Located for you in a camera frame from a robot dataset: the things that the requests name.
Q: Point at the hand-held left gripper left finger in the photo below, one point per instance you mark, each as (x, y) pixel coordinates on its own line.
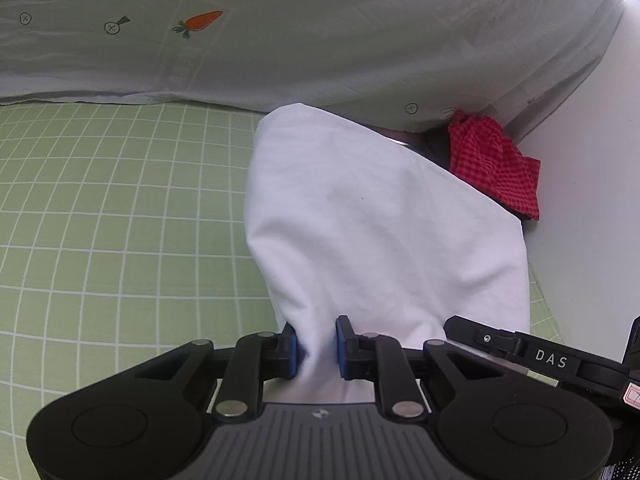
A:
(292, 356)

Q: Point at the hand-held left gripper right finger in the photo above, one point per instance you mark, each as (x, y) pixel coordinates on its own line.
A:
(342, 351)

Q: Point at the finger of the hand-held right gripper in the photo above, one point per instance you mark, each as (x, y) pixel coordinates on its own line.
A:
(482, 337)

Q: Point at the white pants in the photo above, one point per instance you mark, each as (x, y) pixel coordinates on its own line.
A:
(370, 230)

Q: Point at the red checked cloth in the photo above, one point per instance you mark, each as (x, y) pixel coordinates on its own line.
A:
(492, 165)

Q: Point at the green grid mat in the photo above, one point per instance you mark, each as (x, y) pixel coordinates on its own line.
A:
(110, 210)

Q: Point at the white carrot print sheet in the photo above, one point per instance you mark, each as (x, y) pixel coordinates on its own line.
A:
(300, 45)

